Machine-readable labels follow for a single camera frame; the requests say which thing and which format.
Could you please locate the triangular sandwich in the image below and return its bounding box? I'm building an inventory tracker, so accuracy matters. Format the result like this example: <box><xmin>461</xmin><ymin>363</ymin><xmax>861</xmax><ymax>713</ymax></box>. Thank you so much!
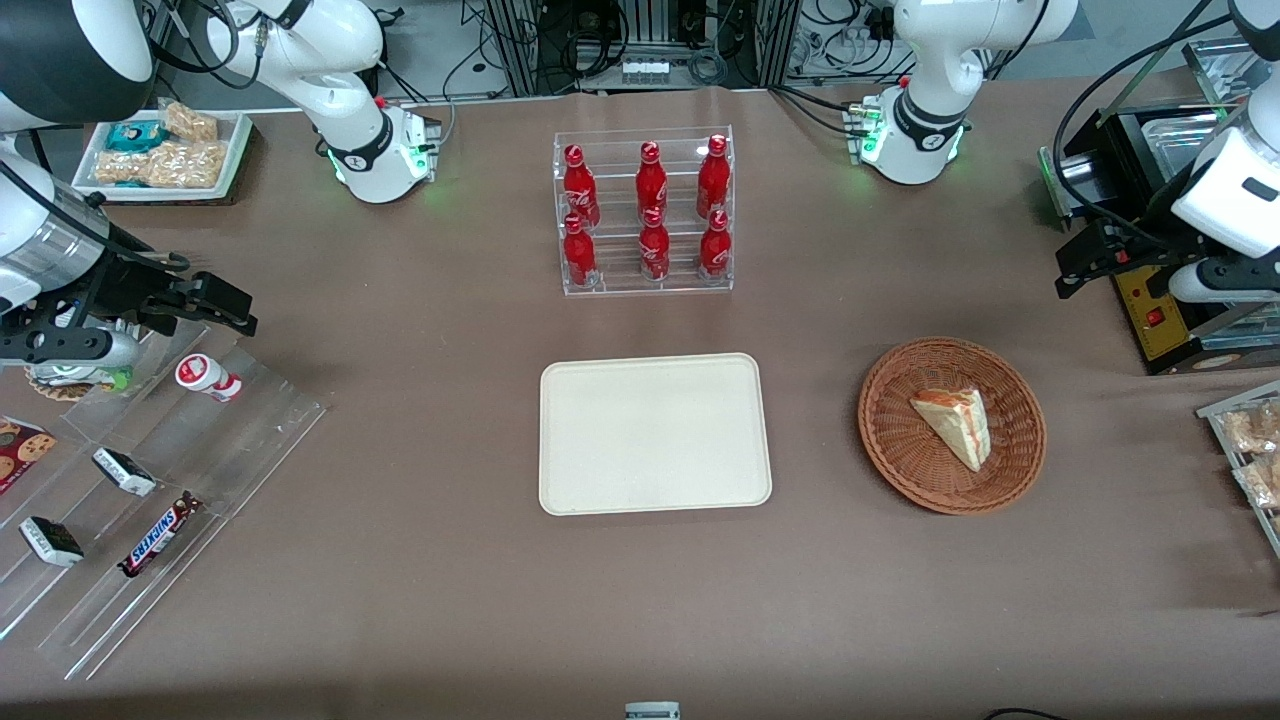
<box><xmin>909</xmin><ymin>387</ymin><xmax>992</xmax><ymax>473</ymax></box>

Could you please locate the small wicker coaster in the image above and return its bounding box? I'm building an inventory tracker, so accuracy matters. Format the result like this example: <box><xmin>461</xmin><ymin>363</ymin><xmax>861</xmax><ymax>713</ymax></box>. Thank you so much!
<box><xmin>25</xmin><ymin>366</ymin><xmax>131</xmax><ymax>403</ymax></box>

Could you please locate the brown wicker basket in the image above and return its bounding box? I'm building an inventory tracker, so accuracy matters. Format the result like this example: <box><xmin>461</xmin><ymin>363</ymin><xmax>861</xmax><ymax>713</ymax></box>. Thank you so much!
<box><xmin>857</xmin><ymin>337</ymin><xmax>1048</xmax><ymax>516</ymax></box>

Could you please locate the red cola bottle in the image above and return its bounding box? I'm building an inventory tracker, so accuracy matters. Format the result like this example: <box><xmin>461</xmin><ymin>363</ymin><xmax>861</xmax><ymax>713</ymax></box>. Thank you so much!
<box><xmin>636</xmin><ymin>141</ymin><xmax>669</xmax><ymax>223</ymax></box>
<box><xmin>699</xmin><ymin>210</ymin><xmax>732</xmax><ymax>279</ymax></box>
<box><xmin>562</xmin><ymin>144</ymin><xmax>601</xmax><ymax>229</ymax></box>
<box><xmin>697</xmin><ymin>134</ymin><xmax>732</xmax><ymax>219</ymax></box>
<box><xmin>639</xmin><ymin>208</ymin><xmax>672</xmax><ymax>282</ymax></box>
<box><xmin>562</xmin><ymin>214</ymin><xmax>599</xmax><ymax>289</ymax></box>

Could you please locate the clear acrylic tiered display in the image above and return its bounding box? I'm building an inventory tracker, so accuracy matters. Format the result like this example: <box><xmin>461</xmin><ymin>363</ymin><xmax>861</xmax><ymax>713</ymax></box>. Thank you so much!
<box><xmin>0</xmin><ymin>320</ymin><xmax>329</xmax><ymax>683</ymax></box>

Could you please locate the metal tray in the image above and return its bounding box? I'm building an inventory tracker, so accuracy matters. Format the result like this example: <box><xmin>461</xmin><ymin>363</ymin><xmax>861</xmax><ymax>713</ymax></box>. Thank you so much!
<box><xmin>1197</xmin><ymin>380</ymin><xmax>1280</xmax><ymax>557</ymax></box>

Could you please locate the white red yogurt bottle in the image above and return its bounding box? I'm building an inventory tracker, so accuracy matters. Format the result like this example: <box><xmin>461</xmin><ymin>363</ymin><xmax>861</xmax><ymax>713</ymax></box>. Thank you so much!
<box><xmin>175</xmin><ymin>353</ymin><xmax>244</xmax><ymax>403</ymax></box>

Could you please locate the black machine with yellow panel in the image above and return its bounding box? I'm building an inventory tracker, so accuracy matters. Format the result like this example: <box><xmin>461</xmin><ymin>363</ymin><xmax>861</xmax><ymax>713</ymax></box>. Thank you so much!
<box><xmin>1038</xmin><ymin>100</ymin><xmax>1280</xmax><ymax>377</ymax></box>

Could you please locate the white snack tray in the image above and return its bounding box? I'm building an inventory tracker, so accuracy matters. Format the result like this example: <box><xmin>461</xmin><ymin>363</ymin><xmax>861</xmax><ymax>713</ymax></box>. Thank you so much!
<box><xmin>72</xmin><ymin>108</ymin><xmax>254</xmax><ymax>203</ymax></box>

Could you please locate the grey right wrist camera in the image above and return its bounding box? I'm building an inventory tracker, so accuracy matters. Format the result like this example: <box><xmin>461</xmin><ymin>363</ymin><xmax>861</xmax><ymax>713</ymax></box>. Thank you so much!
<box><xmin>0</xmin><ymin>328</ymin><xmax>141</xmax><ymax>389</ymax></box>

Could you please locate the teal snack package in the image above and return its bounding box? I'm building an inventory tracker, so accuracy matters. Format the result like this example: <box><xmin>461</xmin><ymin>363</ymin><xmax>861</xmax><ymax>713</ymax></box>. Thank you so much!
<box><xmin>105</xmin><ymin>120</ymin><xmax>167</xmax><ymax>154</ymax></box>

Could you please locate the snickers chocolate bar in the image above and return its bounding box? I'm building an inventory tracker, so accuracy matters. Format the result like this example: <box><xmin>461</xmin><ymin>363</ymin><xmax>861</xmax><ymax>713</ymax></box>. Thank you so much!
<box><xmin>118</xmin><ymin>492</ymin><xmax>204</xmax><ymax>579</ymax></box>

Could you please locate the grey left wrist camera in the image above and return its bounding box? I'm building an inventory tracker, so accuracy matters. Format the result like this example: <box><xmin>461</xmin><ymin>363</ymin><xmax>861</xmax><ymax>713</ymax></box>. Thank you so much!
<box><xmin>1167</xmin><ymin>257</ymin><xmax>1280</xmax><ymax>304</ymax></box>

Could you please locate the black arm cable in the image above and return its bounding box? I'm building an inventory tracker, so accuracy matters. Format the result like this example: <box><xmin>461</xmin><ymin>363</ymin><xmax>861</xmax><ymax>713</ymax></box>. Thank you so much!
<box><xmin>1052</xmin><ymin>10</ymin><xmax>1241</xmax><ymax>251</ymax></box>
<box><xmin>0</xmin><ymin>160</ymin><xmax>191</xmax><ymax>273</ymax></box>

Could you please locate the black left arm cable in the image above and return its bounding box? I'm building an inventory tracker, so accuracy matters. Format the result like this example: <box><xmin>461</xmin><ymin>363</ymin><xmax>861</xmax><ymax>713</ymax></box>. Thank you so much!
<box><xmin>1052</xmin><ymin>10</ymin><xmax>1241</xmax><ymax>251</ymax></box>

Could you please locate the peanut crisp snack bag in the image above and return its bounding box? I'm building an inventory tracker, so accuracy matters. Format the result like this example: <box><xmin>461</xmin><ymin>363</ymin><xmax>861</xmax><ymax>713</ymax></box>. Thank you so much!
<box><xmin>146</xmin><ymin>140</ymin><xmax>230</xmax><ymax>190</ymax></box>
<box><xmin>94</xmin><ymin>149</ymin><xmax>151</xmax><ymax>187</ymax></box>
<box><xmin>160</xmin><ymin>100</ymin><xmax>220</xmax><ymax>144</ymax></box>

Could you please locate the clear bagged pastry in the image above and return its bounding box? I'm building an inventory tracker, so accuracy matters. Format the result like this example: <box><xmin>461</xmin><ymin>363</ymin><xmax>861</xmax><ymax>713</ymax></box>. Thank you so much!
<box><xmin>1224</xmin><ymin>400</ymin><xmax>1280</xmax><ymax>457</ymax></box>
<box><xmin>1234</xmin><ymin>455</ymin><xmax>1280</xmax><ymax>511</ymax></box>

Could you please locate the chocolate chip cookie package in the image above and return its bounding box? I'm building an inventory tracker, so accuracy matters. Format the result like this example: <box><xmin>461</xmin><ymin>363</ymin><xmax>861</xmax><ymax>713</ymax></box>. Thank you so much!
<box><xmin>0</xmin><ymin>417</ymin><xmax>57</xmax><ymax>496</ymax></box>

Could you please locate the aluminium frame rack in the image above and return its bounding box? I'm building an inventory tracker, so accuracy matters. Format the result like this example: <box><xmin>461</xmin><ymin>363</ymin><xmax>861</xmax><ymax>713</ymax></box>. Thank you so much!
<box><xmin>485</xmin><ymin>0</ymin><xmax>801</xmax><ymax>97</ymax></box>

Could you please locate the clear acrylic bottle rack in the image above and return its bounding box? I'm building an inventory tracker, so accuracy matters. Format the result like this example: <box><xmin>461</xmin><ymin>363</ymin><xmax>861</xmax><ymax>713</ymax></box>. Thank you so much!
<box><xmin>553</xmin><ymin>125</ymin><xmax>735</xmax><ymax>297</ymax></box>

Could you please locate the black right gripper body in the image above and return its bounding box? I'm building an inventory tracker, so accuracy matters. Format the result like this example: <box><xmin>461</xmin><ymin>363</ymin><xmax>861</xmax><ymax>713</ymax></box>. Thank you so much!
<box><xmin>70</xmin><ymin>253</ymin><xmax>208</xmax><ymax>337</ymax></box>

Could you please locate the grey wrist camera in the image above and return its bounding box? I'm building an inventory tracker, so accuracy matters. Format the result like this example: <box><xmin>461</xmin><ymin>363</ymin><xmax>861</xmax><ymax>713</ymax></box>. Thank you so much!
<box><xmin>0</xmin><ymin>328</ymin><xmax>141</xmax><ymax>389</ymax></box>
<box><xmin>1167</xmin><ymin>257</ymin><xmax>1280</xmax><ymax>304</ymax></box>

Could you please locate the cream plastic tray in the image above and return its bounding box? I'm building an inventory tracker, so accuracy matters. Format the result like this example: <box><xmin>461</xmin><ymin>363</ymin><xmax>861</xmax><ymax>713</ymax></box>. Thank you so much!
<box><xmin>539</xmin><ymin>352</ymin><xmax>773</xmax><ymax>517</ymax></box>

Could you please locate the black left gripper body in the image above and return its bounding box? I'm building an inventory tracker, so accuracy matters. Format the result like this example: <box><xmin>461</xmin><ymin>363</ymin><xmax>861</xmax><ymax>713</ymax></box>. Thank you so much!
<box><xmin>1094</xmin><ymin>221</ymin><xmax>1207</xmax><ymax>277</ymax></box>

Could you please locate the small black white box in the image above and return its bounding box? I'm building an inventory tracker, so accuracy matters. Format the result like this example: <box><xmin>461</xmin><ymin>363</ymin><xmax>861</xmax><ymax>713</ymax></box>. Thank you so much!
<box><xmin>19</xmin><ymin>516</ymin><xmax>85</xmax><ymax>569</ymax></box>
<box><xmin>92</xmin><ymin>447</ymin><xmax>158</xmax><ymax>498</ymax></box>

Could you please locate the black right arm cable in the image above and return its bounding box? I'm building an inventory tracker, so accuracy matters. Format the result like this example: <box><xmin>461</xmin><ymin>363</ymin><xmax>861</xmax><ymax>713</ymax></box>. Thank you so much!
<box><xmin>0</xmin><ymin>160</ymin><xmax>191</xmax><ymax>273</ymax></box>

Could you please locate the metal container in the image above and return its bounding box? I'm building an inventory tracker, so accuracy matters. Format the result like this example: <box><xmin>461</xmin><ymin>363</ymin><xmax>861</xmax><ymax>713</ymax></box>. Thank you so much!
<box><xmin>1183</xmin><ymin>38</ymin><xmax>1280</xmax><ymax>103</ymax></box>

